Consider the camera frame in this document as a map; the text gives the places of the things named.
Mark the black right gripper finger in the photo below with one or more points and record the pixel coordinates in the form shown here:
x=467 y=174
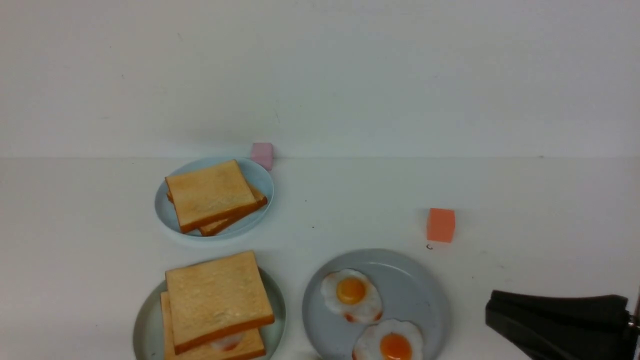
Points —
x=571 y=328

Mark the toast slice for sandwich base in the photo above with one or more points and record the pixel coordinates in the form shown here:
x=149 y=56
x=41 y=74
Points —
x=251 y=347

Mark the fried egg moved to sandwich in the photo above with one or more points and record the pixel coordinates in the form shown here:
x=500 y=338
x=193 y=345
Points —
x=227 y=343

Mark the toast slice for sandwich top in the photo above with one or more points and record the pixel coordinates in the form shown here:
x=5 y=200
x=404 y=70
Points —
x=215 y=299

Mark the grey blue plate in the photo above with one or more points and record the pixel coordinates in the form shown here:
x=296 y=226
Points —
x=408 y=290

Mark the orange foam cube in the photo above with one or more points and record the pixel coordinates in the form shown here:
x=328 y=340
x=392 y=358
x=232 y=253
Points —
x=441 y=225

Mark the fried egg lower on plate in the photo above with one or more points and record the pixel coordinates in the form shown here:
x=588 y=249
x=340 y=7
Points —
x=390 y=339

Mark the fried egg on plate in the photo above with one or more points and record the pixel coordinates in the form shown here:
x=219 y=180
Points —
x=390 y=339
x=350 y=294

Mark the fried egg upper on plate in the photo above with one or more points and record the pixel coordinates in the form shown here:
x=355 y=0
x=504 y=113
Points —
x=350 y=294

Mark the toast slice bottom of stack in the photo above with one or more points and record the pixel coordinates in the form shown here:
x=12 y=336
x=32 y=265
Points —
x=235 y=220

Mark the light blue plate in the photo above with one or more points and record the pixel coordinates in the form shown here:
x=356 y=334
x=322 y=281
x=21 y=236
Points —
x=256 y=176

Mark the pink foam cube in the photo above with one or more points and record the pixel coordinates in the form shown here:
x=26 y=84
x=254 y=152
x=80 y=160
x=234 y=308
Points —
x=263 y=154

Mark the pale green plate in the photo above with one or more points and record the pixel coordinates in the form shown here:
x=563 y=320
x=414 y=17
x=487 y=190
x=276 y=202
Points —
x=148 y=339

